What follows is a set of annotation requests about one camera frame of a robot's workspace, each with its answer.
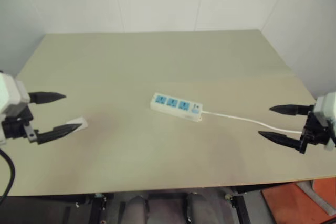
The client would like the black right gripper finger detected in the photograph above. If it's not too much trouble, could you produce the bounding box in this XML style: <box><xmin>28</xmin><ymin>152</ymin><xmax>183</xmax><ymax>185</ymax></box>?
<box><xmin>258</xmin><ymin>130</ymin><xmax>302</xmax><ymax>152</ymax></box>
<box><xmin>269</xmin><ymin>103</ymin><xmax>315</xmax><ymax>117</ymax></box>

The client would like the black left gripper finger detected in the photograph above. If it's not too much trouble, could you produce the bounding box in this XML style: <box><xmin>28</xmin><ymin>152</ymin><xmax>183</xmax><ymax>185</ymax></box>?
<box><xmin>36</xmin><ymin>123</ymin><xmax>83</xmax><ymax>145</ymax></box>
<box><xmin>28</xmin><ymin>91</ymin><xmax>67</xmax><ymax>105</ymax></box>

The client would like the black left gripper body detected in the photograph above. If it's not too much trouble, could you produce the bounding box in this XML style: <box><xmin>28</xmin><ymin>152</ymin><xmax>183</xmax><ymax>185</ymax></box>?
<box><xmin>1</xmin><ymin>104</ymin><xmax>40</xmax><ymax>145</ymax></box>

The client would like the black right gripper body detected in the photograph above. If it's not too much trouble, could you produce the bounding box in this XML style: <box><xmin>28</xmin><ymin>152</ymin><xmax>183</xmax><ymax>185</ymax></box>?
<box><xmin>298</xmin><ymin>111</ymin><xmax>332</xmax><ymax>154</ymax></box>

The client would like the white plug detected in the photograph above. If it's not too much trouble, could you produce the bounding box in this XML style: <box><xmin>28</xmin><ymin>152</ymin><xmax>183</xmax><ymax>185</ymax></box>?
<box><xmin>65</xmin><ymin>116</ymin><xmax>88</xmax><ymax>132</ymax></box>

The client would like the white power strip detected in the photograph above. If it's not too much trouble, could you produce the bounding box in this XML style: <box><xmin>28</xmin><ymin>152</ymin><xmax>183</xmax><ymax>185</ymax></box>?
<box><xmin>150</xmin><ymin>92</ymin><xmax>204</xmax><ymax>123</ymax></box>

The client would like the orange mat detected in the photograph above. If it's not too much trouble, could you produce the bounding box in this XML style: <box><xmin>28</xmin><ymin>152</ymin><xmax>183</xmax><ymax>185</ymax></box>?
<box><xmin>260</xmin><ymin>177</ymin><xmax>336</xmax><ymax>224</ymax></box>

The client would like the grey metal bar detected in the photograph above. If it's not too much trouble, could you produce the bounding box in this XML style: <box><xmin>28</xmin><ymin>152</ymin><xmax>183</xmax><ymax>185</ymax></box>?
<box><xmin>296</xmin><ymin>181</ymin><xmax>336</xmax><ymax>216</ymax></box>

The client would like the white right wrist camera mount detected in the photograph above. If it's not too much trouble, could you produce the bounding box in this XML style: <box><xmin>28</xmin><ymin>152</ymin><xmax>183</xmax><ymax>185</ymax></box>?
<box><xmin>313</xmin><ymin>92</ymin><xmax>336</xmax><ymax>152</ymax></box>

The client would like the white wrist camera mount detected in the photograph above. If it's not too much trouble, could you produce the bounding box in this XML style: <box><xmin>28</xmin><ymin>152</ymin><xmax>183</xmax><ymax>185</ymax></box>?
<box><xmin>313</xmin><ymin>92</ymin><xmax>336</xmax><ymax>152</ymax></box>
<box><xmin>0</xmin><ymin>72</ymin><xmax>31</xmax><ymax>116</ymax></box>

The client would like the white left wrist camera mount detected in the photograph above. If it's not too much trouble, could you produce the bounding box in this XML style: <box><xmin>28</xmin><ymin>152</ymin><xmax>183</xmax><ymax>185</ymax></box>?
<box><xmin>0</xmin><ymin>72</ymin><xmax>31</xmax><ymax>116</ymax></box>

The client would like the white power cord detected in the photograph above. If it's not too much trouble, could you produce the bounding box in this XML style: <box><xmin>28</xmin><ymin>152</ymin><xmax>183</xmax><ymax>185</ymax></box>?
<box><xmin>200</xmin><ymin>110</ymin><xmax>305</xmax><ymax>134</ymax></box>

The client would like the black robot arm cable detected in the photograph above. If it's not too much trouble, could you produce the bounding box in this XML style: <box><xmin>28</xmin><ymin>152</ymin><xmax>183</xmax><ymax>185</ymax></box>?
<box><xmin>0</xmin><ymin>147</ymin><xmax>17</xmax><ymax>199</ymax></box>

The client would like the black metal table frame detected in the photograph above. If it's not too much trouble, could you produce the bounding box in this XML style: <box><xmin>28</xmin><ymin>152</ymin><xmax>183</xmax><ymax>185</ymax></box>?
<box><xmin>0</xmin><ymin>178</ymin><xmax>320</xmax><ymax>224</ymax></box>

